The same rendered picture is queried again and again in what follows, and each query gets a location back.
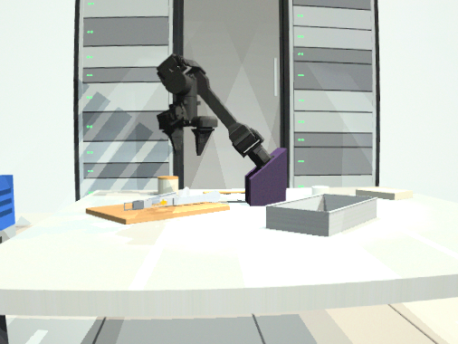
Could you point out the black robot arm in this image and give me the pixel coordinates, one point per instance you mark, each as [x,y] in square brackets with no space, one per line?
[194,83]

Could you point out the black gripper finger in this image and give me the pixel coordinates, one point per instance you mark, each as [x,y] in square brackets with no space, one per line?
[202,136]
[175,137]

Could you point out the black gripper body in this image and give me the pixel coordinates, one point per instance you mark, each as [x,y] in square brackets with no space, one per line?
[200,122]

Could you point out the white jar with wooden lid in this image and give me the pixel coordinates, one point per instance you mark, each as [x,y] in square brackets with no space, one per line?
[167,185]

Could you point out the light wooden board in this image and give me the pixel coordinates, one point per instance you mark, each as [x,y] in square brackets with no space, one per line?
[118,214]

